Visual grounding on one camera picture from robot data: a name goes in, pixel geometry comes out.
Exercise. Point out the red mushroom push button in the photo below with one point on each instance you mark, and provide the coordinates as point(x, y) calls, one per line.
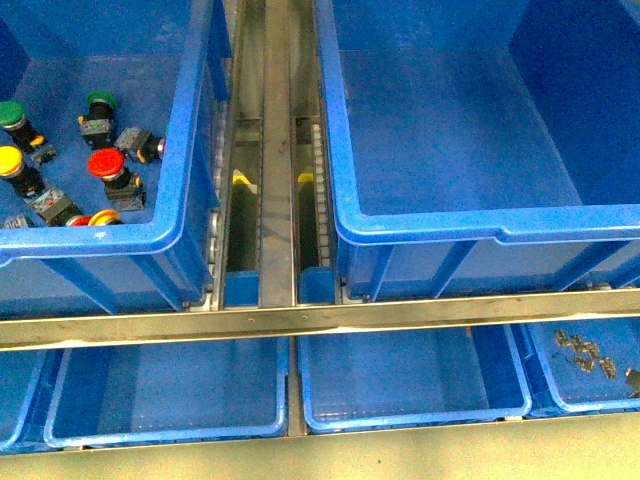
point(123, 188)

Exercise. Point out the yellow mushroom push button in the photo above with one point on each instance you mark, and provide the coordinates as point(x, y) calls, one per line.
point(25, 180)

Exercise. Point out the lower blue bin middle-right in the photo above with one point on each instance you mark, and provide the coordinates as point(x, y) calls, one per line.
point(399, 379)

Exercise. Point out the lower blue bin middle-left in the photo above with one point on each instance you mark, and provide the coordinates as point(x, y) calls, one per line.
point(168, 393)

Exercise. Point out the blue target bin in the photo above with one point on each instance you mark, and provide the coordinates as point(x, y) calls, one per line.
point(482, 147)

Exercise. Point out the red button lying sideways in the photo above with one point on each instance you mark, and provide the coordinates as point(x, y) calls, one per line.
point(141, 145)

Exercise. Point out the yellow button at rim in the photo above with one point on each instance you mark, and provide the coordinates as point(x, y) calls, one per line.
point(106, 217)

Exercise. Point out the blue source bin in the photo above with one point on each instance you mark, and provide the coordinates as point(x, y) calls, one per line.
point(162, 61)

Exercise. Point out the green push button upright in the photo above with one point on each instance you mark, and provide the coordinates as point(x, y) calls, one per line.
point(97, 126)

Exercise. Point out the red button at rim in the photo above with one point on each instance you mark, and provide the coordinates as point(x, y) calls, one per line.
point(55, 208)

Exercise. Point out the lower blue bin with parts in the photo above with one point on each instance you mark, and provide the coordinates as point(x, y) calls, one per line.
point(557, 385)

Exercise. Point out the green push button left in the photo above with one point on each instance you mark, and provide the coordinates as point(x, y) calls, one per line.
point(21, 131)

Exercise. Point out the lower blue bin far-left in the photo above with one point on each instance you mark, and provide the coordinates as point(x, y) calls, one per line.
point(27, 382)

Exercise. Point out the small metal parts pile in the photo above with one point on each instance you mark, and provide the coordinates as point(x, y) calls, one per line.
point(587, 355)

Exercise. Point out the metal centre divider rail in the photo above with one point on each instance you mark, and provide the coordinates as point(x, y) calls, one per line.
point(276, 284)

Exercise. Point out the metal front shelf rail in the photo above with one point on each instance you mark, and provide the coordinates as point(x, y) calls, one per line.
point(119, 330)

